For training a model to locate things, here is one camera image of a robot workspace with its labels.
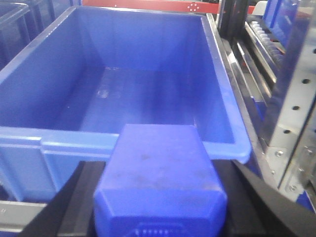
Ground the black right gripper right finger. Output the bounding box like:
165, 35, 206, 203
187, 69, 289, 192
212, 159, 316, 237

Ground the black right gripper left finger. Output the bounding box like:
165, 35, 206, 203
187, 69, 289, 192
22, 161, 106, 237

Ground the blue block part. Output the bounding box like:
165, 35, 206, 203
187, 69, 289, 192
94, 124, 227, 237

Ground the right shelf metal rack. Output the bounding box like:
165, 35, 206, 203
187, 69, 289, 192
211, 0, 316, 211

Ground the open blue target bin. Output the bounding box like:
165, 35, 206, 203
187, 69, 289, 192
0, 6, 251, 202

